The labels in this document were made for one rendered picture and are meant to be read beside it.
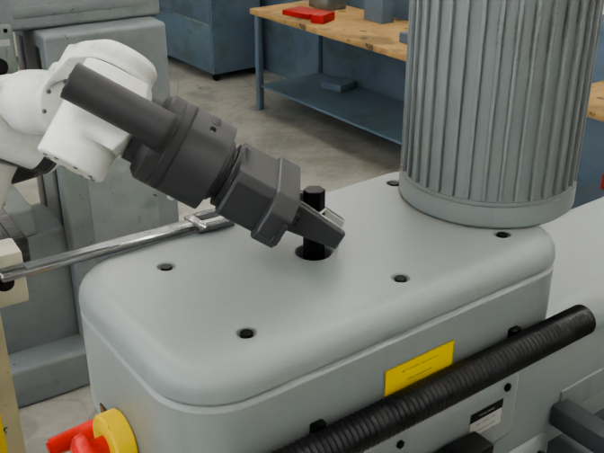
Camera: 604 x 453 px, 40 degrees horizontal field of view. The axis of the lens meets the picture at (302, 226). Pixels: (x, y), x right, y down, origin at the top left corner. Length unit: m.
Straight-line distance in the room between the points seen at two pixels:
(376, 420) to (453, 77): 0.35
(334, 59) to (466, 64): 6.86
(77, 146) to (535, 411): 0.62
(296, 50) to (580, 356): 7.24
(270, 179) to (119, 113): 0.15
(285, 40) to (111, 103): 7.60
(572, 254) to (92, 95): 0.69
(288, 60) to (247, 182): 7.56
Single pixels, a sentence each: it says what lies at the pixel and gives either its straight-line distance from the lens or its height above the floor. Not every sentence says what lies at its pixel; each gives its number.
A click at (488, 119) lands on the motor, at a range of 0.86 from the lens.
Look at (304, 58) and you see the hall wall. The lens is 8.09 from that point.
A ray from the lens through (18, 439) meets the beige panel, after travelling 3.00.
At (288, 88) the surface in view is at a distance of 7.24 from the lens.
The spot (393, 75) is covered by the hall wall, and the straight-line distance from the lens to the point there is 7.12.
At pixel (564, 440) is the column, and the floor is 1.52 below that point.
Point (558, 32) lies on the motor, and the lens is 0.86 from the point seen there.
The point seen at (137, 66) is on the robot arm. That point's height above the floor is 2.08.
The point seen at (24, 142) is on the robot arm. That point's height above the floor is 1.95.
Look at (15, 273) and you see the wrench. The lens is 0.83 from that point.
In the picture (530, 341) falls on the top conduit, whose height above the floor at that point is 1.80.
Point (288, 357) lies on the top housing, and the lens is 0.70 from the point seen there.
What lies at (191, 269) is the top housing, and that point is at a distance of 0.81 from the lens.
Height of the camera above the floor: 2.28
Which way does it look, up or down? 26 degrees down
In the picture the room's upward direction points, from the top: straight up
